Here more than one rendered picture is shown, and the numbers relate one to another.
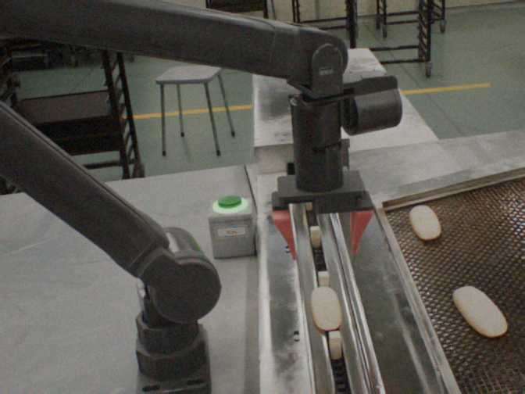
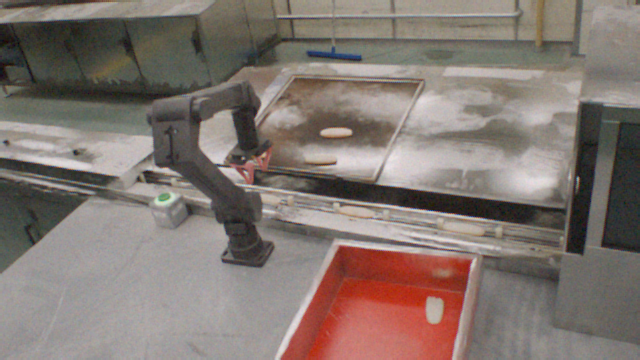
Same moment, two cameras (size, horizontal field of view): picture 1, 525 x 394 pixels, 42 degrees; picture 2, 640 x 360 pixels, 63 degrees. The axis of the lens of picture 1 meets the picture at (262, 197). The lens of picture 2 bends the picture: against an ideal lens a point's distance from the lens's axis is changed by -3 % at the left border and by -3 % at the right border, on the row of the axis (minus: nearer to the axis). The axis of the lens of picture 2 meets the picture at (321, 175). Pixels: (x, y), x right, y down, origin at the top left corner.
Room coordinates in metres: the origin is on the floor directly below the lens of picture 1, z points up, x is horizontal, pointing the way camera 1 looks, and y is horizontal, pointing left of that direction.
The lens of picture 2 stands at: (-0.04, 0.98, 1.67)
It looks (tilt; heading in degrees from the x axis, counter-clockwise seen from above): 31 degrees down; 299
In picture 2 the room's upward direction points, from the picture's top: 10 degrees counter-clockwise
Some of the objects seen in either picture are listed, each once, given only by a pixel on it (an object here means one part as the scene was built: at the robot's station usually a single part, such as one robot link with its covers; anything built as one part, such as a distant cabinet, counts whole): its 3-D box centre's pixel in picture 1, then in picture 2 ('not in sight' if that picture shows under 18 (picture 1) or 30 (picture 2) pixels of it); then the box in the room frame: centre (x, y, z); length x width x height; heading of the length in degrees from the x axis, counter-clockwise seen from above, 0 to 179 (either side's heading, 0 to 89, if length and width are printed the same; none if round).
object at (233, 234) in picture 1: (235, 235); (171, 214); (1.00, 0.05, 0.84); 0.08 x 0.08 x 0.11; 88
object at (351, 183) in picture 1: (319, 168); (248, 139); (0.75, -0.07, 1.04); 0.10 x 0.07 x 0.07; 88
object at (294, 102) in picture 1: (320, 118); (243, 117); (0.76, -0.08, 1.10); 0.07 x 0.06 x 0.07; 108
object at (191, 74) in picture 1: (194, 109); not in sight; (3.96, 0.35, 0.23); 0.36 x 0.36 x 0.46; 75
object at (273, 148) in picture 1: (287, 77); (21, 151); (1.83, -0.10, 0.89); 1.25 x 0.18 x 0.09; 178
